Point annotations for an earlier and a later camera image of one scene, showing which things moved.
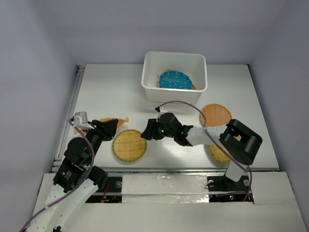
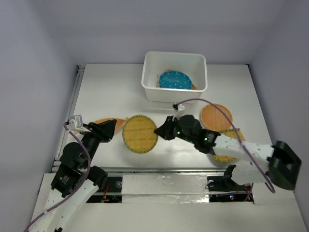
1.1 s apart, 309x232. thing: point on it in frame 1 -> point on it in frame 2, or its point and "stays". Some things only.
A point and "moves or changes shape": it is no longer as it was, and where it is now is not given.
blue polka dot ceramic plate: [175, 79] stays
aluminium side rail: [56, 163] stays
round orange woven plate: [216, 115] stays
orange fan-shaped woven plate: [175, 79] -> [193, 87]
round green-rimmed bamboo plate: [129, 146] moves or changes shape
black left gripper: [107, 128] stays
